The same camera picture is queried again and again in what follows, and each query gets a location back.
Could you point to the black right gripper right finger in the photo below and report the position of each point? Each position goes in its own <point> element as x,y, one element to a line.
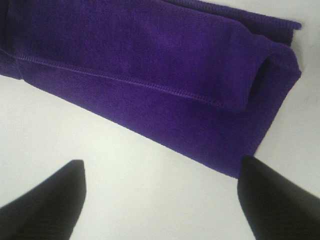
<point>275,207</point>

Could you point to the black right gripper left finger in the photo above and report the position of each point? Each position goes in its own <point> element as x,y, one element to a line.
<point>50,210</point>

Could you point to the purple towel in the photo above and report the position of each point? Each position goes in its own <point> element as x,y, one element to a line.
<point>202,79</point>

